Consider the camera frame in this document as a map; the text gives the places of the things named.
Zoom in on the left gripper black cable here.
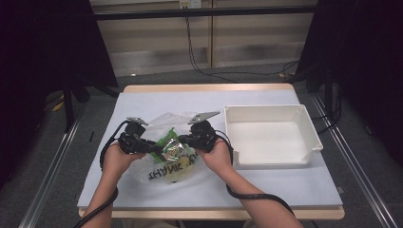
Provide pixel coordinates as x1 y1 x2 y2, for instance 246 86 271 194
73 119 131 228

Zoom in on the person's left hand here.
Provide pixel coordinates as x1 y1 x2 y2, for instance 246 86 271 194
102 142 147 176

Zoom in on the green snack packet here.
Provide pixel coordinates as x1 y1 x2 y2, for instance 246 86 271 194
149 126 187 164

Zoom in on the black metal stand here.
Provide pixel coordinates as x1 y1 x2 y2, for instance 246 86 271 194
284 61 336 123
61 77 121 134

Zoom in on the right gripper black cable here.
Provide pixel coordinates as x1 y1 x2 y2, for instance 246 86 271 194
213 128 296 218

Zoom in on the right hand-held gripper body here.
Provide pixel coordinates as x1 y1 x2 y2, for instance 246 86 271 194
185 110 221 154

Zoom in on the person's right hand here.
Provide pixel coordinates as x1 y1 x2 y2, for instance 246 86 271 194
195 139 235 175

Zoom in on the black horizontal bar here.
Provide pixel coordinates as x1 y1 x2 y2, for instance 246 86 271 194
93 5 318 21

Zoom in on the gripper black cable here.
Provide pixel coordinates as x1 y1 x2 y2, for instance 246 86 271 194
73 119 131 228
213 128 296 218

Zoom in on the bundle of black floor cables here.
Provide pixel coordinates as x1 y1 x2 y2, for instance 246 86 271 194
312 90 344 136

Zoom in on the black hanging wall cable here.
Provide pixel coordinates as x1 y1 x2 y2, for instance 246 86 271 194
183 15 300 84

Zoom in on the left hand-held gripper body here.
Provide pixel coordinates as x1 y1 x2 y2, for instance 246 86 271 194
117 116 150 156

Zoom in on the black curtain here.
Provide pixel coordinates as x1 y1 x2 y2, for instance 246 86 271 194
297 0 403 167
0 0 119 191

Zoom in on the metal floor rail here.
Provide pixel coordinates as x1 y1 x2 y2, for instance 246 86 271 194
18 116 83 228
309 92 399 228

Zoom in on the white plastic bin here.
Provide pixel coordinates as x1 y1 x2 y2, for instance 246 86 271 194
223 104 324 166

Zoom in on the white wall outlet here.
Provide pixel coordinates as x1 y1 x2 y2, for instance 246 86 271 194
178 0 203 10

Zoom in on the light wooden table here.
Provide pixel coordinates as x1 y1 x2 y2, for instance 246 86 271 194
76 83 346 221

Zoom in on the translucent white plastic bag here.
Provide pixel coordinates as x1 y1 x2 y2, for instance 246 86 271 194
130 110 204 185

